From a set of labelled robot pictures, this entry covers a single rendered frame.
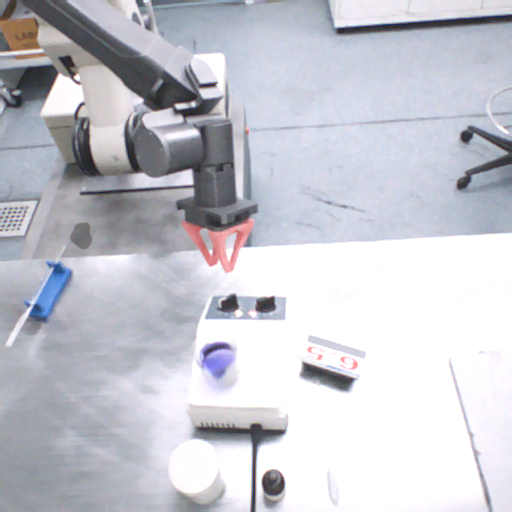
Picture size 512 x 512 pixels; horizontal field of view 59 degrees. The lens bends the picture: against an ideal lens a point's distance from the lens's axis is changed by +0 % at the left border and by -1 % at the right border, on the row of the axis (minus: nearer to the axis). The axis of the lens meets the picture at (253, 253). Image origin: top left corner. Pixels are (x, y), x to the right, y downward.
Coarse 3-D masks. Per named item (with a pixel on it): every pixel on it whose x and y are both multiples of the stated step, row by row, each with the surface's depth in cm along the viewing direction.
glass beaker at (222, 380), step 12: (204, 336) 54; (216, 336) 55; (228, 336) 54; (192, 348) 53; (240, 348) 52; (204, 372) 52; (216, 372) 51; (228, 372) 53; (240, 372) 56; (216, 384) 54; (228, 384) 55
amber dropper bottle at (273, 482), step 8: (264, 472) 55; (272, 472) 52; (280, 472) 54; (264, 480) 53; (272, 480) 52; (280, 480) 52; (264, 488) 53; (272, 488) 53; (280, 488) 53; (272, 496) 54; (280, 496) 55
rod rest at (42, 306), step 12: (48, 264) 79; (60, 264) 78; (60, 276) 80; (48, 288) 78; (60, 288) 78; (24, 300) 74; (36, 300) 77; (48, 300) 77; (36, 312) 75; (48, 312) 76
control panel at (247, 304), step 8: (216, 296) 72; (240, 296) 71; (248, 296) 71; (256, 296) 71; (280, 296) 71; (216, 304) 69; (240, 304) 69; (248, 304) 69; (280, 304) 69; (208, 312) 67; (216, 312) 67; (224, 312) 67; (232, 312) 67; (248, 312) 67; (256, 312) 67; (272, 312) 66; (280, 312) 66
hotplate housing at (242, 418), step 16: (208, 304) 70; (288, 304) 69; (288, 320) 65; (288, 336) 63; (288, 352) 61; (288, 368) 60; (288, 384) 59; (288, 400) 57; (192, 416) 58; (208, 416) 58; (224, 416) 57; (240, 416) 57; (256, 416) 57; (272, 416) 56; (288, 416) 57; (256, 432) 58
